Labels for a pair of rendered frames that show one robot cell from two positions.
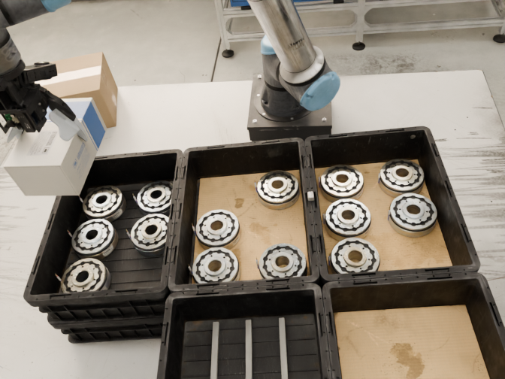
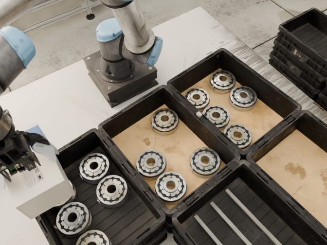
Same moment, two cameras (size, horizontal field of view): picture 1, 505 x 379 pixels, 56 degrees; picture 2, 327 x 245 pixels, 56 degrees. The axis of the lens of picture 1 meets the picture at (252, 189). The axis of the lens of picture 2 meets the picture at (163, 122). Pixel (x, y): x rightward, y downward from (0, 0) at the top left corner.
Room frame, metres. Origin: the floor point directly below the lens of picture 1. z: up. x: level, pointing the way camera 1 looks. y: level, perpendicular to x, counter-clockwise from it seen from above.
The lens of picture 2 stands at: (0.28, 0.37, 1.80)
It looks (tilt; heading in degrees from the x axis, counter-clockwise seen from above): 56 degrees down; 318
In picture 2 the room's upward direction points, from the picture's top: 4 degrees counter-clockwise
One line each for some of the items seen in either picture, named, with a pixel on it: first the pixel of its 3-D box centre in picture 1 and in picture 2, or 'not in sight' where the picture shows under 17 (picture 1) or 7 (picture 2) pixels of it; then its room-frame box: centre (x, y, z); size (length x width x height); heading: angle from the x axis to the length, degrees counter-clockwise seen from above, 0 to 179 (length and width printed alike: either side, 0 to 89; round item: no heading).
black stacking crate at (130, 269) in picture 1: (119, 232); (91, 203); (0.69, 0.32, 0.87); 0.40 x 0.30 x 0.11; 173
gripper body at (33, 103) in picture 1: (16, 95); (9, 147); (0.75, 0.39, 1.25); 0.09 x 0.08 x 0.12; 167
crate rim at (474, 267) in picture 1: (380, 197); (231, 96); (0.62, -0.27, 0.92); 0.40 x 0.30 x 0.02; 173
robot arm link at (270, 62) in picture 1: (283, 56); (113, 38); (1.12, -0.15, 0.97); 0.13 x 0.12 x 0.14; 22
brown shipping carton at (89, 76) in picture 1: (66, 97); not in sight; (1.39, 0.57, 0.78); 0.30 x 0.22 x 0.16; 91
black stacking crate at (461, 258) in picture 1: (379, 211); (229, 105); (0.62, -0.27, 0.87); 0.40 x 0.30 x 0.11; 173
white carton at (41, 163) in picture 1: (59, 145); (33, 168); (0.78, 0.38, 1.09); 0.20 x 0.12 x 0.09; 167
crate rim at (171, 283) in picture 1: (243, 208); (166, 142); (0.65, 0.03, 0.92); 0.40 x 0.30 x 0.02; 173
